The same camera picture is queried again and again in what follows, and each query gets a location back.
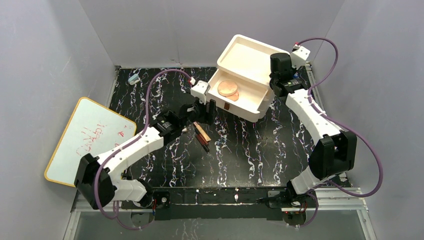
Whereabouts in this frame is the beige makeup tube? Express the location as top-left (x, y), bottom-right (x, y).
top-left (193, 122), bottom-right (211, 142)

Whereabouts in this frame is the large round pink compact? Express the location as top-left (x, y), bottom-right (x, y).
top-left (217, 80), bottom-right (238, 97)

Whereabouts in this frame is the small round pink compact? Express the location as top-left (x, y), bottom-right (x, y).
top-left (226, 91), bottom-right (240, 102)

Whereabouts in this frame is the white pull-out drawer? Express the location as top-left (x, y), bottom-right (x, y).
top-left (206, 69), bottom-right (272, 118)

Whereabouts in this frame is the white drawer organizer box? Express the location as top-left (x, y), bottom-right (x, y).
top-left (217, 34), bottom-right (289, 123)

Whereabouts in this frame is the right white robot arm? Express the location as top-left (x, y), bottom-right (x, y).
top-left (269, 52), bottom-right (357, 202)

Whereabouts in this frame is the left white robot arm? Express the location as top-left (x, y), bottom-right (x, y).
top-left (74, 97), bottom-right (217, 210)

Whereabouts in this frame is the small white blue clip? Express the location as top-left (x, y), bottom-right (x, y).
top-left (128, 74), bottom-right (140, 85)

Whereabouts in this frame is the yellow framed whiteboard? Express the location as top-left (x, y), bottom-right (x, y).
top-left (44, 97), bottom-right (137, 187)

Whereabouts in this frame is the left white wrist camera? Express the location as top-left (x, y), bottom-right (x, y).
top-left (190, 80), bottom-right (211, 103)

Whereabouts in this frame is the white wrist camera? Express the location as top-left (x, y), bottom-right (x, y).
top-left (290, 44), bottom-right (311, 70)
top-left (190, 80), bottom-right (211, 103)

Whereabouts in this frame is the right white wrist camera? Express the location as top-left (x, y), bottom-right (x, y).
top-left (290, 44), bottom-right (311, 70)

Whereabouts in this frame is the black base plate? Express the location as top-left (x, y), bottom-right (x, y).
top-left (122, 187), bottom-right (317, 224)

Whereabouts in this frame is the aluminium rail frame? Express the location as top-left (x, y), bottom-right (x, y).
top-left (62, 61), bottom-right (377, 240)

